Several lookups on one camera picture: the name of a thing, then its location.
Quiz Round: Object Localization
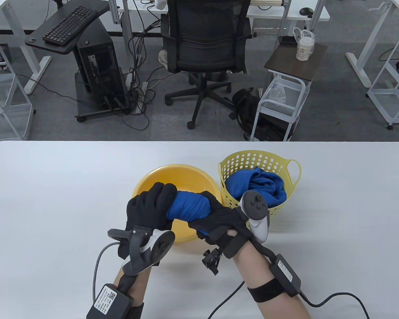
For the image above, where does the person's left hand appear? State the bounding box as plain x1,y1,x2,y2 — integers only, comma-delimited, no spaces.
117,182,178,261

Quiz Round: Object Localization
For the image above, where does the person's right hand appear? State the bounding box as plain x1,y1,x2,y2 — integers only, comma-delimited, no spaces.
188,191,255,260

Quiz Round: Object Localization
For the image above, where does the blue t-shirt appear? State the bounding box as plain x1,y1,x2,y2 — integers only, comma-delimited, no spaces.
166,167,287,243

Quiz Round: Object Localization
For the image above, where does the person's left forearm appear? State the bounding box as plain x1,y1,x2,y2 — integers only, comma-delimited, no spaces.
113,263,152,319

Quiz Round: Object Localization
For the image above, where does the person's right forearm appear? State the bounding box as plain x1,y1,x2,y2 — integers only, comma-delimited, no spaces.
233,241,311,319

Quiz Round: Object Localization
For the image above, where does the dark grey right controller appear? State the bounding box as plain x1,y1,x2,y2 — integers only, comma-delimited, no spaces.
238,190,270,243

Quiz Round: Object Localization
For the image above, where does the grey white left controller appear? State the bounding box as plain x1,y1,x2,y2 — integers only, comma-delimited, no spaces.
107,226,176,276

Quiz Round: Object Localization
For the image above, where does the yellow round basin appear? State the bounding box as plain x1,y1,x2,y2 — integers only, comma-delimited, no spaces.
132,163,221,245

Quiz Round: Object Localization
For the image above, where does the yellow perforated basket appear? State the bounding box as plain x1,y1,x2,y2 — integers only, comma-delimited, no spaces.
218,150,302,220

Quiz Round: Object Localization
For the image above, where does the slim black wrist box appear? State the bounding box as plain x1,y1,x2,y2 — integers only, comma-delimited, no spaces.
269,254,301,297

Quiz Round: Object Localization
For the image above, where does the black box with white label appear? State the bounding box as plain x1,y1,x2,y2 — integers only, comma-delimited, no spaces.
86,283,134,319

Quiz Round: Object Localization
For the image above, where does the white power strip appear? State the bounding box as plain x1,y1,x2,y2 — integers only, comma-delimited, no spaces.
135,81,148,115

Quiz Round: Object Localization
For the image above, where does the black backpack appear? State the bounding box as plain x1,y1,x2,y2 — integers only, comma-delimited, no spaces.
232,88,300,142

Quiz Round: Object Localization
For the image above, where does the white trolley cart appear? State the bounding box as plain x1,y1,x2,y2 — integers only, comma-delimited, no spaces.
249,75,310,142

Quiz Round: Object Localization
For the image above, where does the black computer tower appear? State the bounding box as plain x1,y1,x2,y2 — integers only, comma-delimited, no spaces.
76,17,128,103

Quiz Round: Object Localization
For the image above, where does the brown side table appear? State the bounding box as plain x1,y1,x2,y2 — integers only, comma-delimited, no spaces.
264,43,328,83

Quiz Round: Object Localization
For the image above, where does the black mesh office chair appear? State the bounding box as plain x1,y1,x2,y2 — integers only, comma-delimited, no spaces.
160,0,253,130

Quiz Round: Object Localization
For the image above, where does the black computer cart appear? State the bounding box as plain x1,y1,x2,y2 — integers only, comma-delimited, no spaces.
24,0,135,123

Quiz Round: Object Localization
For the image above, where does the white cup in plastic bag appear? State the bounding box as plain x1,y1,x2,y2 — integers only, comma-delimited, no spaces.
293,27,316,61

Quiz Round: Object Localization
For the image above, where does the black keyboard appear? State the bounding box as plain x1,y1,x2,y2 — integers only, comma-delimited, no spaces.
42,5,98,46

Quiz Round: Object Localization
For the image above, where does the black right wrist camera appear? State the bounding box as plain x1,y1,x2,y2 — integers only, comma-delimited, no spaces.
202,248,225,275

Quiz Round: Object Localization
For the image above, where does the grey braided cable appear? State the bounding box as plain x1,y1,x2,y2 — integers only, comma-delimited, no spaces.
92,243,120,303

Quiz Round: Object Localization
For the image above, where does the black cable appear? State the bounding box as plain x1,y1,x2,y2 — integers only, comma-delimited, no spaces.
298,291,369,319
208,281,246,319

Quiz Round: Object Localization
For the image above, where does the black right wrist strap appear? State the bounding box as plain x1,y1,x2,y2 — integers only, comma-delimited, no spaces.
247,278,288,303

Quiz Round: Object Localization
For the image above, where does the black wrist strap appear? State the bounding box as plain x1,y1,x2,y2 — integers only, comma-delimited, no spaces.
128,302,144,319
247,278,288,303

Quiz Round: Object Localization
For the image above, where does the black left wrist strap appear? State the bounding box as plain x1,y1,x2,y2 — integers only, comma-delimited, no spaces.
128,302,144,319

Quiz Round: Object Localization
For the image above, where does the bundle of black cables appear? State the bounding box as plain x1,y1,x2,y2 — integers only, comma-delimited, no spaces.
120,0,173,132

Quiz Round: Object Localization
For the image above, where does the white wire rack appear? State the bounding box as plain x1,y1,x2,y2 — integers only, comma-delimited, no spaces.
0,37,34,142
366,25,399,130

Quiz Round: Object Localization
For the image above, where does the white desk with aluminium frame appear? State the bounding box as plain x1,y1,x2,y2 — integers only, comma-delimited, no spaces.
108,0,330,57

